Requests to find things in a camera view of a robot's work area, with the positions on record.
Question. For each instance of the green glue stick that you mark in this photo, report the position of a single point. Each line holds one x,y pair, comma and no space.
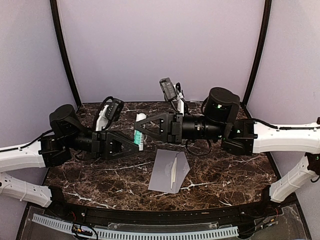
139,136

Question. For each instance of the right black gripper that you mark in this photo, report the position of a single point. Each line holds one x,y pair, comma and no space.
170,126

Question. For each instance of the black frame post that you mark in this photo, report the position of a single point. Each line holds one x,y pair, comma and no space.
63,52
258,52

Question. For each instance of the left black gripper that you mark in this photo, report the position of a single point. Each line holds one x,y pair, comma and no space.
109,145

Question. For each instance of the right black frame post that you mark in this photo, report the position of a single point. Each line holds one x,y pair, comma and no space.
258,52

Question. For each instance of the white slotted cable duct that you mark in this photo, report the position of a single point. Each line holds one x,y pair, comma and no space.
108,234

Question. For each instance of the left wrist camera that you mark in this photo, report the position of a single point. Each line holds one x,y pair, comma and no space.
108,112

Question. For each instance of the grey envelope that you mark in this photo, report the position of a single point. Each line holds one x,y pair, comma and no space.
160,180

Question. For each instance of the black front rail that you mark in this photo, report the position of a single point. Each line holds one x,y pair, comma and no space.
243,214

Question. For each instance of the left black frame post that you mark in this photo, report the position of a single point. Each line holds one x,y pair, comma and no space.
63,52

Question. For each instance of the small circuit board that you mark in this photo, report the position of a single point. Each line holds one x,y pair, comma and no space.
79,231

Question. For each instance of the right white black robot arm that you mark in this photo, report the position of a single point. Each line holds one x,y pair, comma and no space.
242,137

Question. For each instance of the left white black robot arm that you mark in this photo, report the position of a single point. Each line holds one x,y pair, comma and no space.
53,148

